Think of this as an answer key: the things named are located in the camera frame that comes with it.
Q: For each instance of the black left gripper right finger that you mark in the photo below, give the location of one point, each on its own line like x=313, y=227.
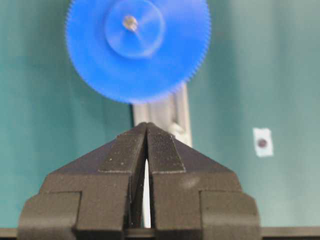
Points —
x=194, y=197

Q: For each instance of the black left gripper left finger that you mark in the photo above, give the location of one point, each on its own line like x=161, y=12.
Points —
x=95, y=197

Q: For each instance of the large blue plastic gear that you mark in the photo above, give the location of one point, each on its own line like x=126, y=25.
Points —
x=166, y=50

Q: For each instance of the white paper marker with dot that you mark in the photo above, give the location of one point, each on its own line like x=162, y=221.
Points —
x=263, y=143

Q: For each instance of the aluminium extrusion rail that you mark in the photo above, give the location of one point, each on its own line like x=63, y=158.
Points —
x=171, y=113

